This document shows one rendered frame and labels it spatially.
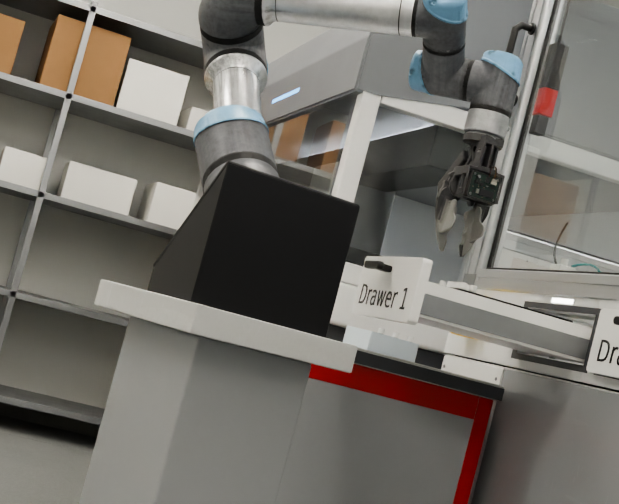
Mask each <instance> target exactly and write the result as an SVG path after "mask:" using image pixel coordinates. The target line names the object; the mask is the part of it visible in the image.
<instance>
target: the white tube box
mask: <svg viewBox="0 0 619 504"><path fill-rule="evenodd" d="M343 343H347V344H351V345H355V346H357V347H358V348H362V349H365V350H369V351H373V352H377V353H380V354H384V355H388V356H392V357H395V358H399V359H403V360H407V361H411V362H414V363H415V359H416V355H417V351H418V347H419V344H416V343H413V342H409V341H405V340H402V339H398V338H395V337H391V336H387V335H384V334H380V333H377V332H373V331H369V330H365V329H361V328H356V327H352V326H348V325H347V327H346V331H345V335H344V338H343Z"/></svg>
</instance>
